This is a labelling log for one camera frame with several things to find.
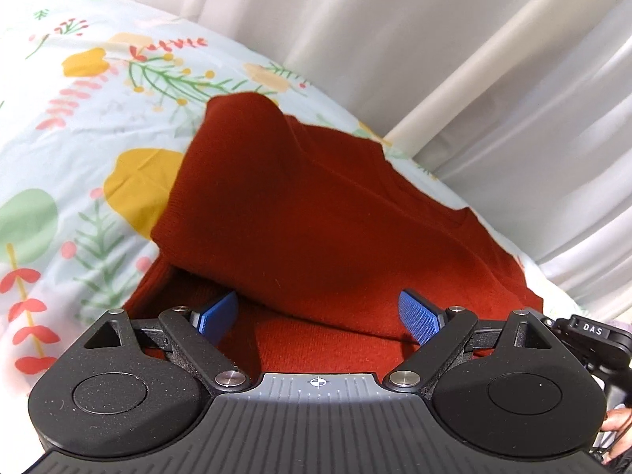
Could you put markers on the white curtain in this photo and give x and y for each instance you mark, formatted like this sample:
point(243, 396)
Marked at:
point(395, 24)

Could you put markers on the beige padded bed rail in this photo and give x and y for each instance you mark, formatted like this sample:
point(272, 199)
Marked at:
point(444, 96)

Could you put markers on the floral printed bedsheet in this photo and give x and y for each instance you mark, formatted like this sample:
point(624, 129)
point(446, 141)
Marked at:
point(84, 158)

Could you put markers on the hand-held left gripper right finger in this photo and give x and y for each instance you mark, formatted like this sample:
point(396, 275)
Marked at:
point(417, 313)

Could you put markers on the red knitted sweater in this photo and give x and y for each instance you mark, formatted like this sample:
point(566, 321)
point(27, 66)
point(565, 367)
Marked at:
point(316, 227)

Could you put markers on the person's right hand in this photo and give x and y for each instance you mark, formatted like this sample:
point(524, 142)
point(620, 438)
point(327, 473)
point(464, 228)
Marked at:
point(618, 419)

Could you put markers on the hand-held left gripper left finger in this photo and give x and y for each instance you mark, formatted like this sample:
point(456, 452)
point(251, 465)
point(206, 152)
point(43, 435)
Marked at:
point(219, 313)

